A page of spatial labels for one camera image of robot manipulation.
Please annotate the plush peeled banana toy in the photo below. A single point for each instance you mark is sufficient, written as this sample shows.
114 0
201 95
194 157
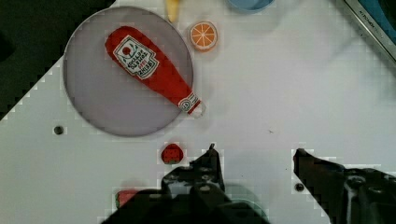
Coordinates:
172 9

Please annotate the blue cup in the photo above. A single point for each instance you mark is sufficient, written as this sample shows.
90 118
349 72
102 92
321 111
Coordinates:
249 6

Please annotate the large red strawberry toy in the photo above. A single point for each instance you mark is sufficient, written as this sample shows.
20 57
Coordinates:
123 196

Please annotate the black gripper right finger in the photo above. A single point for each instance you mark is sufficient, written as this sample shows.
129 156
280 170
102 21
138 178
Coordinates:
348 196

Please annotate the grey round plate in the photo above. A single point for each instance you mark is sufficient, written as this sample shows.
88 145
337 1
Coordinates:
105 95

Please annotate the red plush ketchup bottle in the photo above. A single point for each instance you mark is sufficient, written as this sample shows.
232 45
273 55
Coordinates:
139 57

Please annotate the silver toaster oven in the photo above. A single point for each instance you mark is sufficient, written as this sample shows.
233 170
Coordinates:
378 18

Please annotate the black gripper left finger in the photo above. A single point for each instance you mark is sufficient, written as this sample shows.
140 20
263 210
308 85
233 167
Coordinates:
192 194

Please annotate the small red strawberry toy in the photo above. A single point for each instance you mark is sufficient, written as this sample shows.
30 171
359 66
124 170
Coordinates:
172 154

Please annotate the orange slice toy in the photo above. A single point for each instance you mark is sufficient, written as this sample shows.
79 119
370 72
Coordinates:
203 36

